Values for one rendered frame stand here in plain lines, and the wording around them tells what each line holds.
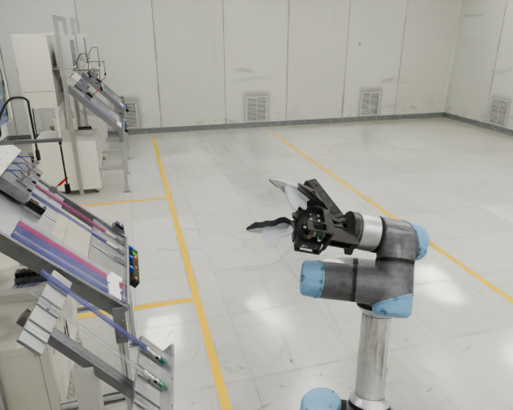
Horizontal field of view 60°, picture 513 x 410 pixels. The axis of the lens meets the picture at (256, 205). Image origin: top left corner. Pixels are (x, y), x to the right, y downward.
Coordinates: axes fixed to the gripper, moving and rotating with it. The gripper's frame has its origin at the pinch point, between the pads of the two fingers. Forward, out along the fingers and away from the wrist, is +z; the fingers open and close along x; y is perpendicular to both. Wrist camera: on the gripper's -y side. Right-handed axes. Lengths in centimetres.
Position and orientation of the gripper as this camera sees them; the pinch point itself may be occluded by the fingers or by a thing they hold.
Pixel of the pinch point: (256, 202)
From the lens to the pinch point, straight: 85.0
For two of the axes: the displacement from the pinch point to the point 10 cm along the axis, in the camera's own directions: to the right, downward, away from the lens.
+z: -9.6, -1.9, -2.2
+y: 0.0, 7.5, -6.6
